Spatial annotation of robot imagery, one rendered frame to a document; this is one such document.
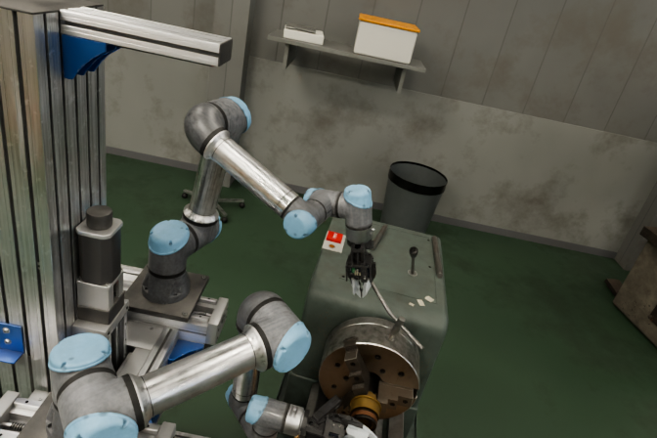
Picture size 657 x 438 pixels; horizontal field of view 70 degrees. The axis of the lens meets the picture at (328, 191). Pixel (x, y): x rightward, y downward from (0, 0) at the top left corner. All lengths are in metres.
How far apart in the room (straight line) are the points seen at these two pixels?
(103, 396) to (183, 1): 4.06
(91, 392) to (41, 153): 0.48
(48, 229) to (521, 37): 4.18
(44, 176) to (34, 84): 0.19
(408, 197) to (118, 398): 3.40
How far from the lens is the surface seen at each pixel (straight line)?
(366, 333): 1.49
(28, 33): 1.04
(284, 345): 1.14
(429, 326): 1.62
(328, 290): 1.59
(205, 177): 1.48
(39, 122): 1.08
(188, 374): 1.10
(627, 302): 4.86
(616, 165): 5.39
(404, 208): 4.22
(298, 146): 4.77
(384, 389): 1.54
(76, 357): 1.14
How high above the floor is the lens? 2.20
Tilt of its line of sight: 25 degrees down
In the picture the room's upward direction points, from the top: 12 degrees clockwise
